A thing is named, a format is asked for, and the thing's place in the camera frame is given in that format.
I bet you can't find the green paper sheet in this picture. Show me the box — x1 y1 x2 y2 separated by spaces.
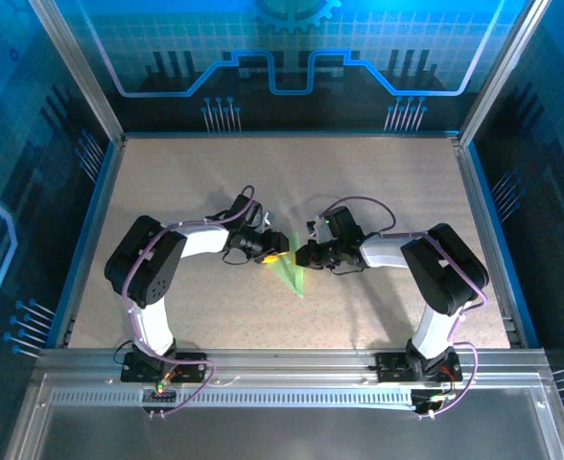
267 231 308 299

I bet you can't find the blue table edge strip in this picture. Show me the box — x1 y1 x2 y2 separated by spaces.
45 137 120 350
467 141 542 349

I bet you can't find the small LED circuit board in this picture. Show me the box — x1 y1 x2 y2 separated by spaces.
140 368 180 402

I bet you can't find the grey metal plate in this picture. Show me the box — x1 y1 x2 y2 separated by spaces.
3 373 564 460

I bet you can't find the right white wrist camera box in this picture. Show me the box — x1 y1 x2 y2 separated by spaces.
308 218 331 241

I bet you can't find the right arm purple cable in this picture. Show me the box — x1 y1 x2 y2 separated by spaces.
319 195 489 418

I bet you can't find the aluminium cross rail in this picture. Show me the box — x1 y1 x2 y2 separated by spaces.
36 348 550 387

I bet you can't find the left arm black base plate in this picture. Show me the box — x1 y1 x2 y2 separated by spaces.
121 352 210 384

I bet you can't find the slotted grey cable duct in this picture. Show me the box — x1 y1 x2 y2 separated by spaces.
51 387 415 408

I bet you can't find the aluminium side rail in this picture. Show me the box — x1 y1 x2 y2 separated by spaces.
454 138 529 349
54 138 129 350

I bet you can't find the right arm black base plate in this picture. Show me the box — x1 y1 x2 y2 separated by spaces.
375 352 463 384

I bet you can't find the white cable connector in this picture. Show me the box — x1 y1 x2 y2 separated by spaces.
411 390 458 414

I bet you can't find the aluminium frame post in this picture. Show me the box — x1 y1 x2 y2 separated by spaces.
457 0 554 148
26 0 128 148

